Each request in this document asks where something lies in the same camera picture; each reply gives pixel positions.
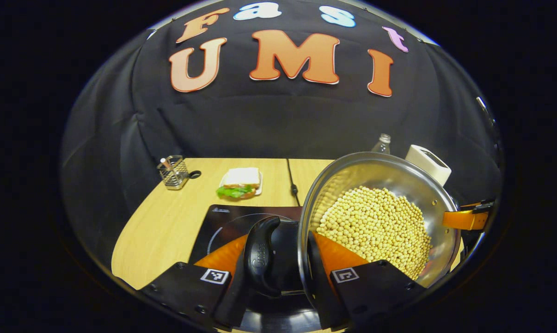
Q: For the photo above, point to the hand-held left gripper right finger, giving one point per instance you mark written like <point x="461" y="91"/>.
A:
<point x="322" y="296"/>

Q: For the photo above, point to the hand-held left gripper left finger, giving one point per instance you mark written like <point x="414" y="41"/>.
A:
<point x="232" y="305"/>

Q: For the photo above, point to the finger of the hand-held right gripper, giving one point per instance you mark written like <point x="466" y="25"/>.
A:
<point x="465" y="219"/>

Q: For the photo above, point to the black induction cooktop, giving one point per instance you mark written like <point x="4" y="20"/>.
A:
<point x="227" y="222"/>

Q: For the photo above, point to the pile of yellow soybeans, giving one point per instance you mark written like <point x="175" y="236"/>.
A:
<point x="375" y="226"/>

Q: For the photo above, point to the white toaster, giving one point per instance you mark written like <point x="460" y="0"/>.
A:
<point x="426" y="162"/>

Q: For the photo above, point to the clear plastic bottle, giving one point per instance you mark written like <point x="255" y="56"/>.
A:
<point x="383" y="141"/>

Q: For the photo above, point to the sandwich with lettuce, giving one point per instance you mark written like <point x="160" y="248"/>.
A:
<point x="241" y="177"/>

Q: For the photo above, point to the black round table grommet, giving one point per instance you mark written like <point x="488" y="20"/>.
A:
<point x="195" y="174"/>

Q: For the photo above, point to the black backdrop cloth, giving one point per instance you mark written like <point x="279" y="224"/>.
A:
<point x="260" y="120"/>

